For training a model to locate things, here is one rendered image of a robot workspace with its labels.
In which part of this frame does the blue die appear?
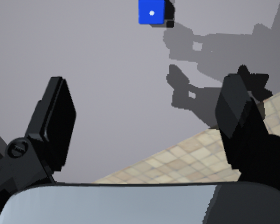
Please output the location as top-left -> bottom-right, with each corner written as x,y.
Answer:
139,0 -> 165,24

